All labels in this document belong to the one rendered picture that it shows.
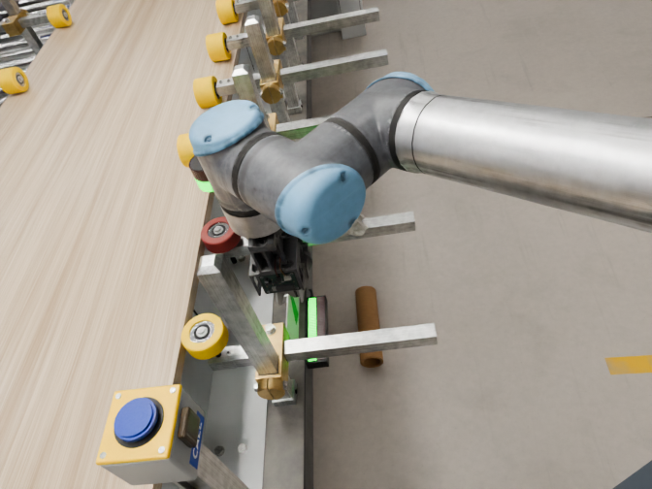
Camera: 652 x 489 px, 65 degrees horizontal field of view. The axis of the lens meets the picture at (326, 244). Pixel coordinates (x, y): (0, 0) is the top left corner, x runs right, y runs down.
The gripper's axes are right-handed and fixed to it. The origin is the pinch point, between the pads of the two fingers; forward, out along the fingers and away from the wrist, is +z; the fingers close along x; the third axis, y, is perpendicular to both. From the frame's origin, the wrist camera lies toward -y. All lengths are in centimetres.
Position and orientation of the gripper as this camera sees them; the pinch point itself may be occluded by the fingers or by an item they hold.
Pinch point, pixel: (295, 287)
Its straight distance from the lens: 87.6
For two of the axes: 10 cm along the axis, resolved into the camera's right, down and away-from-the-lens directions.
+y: 0.2, 7.5, -6.6
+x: 9.8, -1.4, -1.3
